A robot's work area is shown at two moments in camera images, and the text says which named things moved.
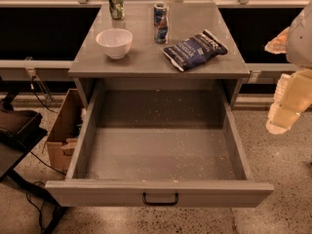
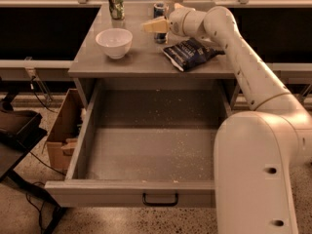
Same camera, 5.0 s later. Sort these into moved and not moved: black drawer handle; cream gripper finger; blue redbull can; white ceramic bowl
Moved: cream gripper finger
Not moved: blue redbull can; white ceramic bowl; black drawer handle
